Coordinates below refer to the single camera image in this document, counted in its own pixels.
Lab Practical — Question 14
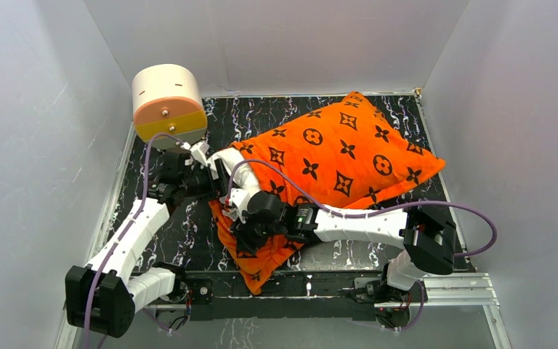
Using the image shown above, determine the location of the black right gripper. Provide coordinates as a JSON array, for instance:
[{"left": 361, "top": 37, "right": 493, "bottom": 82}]
[{"left": 229, "top": 212, "right": 285, "bottom": 257}]

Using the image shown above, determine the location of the white pillow insert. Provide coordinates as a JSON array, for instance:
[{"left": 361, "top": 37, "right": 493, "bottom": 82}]
[{"left": 206, "top": 147, "right": 261, "bottom": 196}]

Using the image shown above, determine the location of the orange patterned pillowcase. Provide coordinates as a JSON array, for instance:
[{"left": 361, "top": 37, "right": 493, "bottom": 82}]
[{"left": 208, "top": 91, "right": 447, "bottom": 296}]

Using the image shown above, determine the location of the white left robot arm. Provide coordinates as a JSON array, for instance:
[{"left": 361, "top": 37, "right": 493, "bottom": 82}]
[{"left": 65, "top": 153, "right": 230, "bottom": 338}]

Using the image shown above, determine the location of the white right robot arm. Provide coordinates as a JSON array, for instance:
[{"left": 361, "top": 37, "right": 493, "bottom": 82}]
[{"left": 227, "top": 189, "right": 456, "bottom": 302}]

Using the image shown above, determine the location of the cream drum with orange face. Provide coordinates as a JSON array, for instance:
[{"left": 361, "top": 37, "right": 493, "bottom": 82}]
[{"left": 132, "top": 64, "right": 208, "bottom": 150}]

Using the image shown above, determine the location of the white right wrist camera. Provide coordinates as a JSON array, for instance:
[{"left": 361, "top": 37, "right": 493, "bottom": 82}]
[{"left": 222, "top": 188, "right": 251, "bottom": 223}]

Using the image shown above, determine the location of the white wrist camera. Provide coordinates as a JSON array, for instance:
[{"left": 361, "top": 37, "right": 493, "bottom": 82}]
[
  {"left": 222, "top": 188, "right": 251, "bottom": 223},
  {"left": 189, "top": 140, "right": 209, "bottom": 168}
]

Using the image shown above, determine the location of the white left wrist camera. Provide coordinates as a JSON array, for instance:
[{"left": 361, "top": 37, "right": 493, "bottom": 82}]
[{"left": 189, "top": 140, "right": 209, "bottom": 168}]

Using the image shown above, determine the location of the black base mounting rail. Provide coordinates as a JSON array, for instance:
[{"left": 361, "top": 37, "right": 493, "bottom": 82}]
[{"left": 149, "top": 270, "right": 417, "bottom": 321}]

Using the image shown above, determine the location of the aluminium frame rail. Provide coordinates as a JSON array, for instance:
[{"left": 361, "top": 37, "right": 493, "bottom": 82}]
[{"left": 54, "top": 273, "right": 512, "bottom": 349}]

